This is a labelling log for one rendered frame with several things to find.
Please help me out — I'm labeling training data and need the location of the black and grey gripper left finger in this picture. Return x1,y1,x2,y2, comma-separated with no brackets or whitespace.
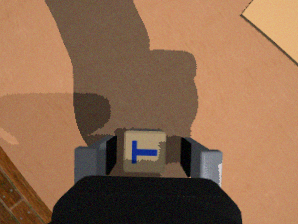
74,135,117,184

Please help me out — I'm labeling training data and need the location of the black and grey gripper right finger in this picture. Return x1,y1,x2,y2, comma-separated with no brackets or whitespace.
180,137,223,187

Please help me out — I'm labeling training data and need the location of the tan flat mat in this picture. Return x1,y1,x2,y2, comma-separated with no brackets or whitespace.
241,0,298,66

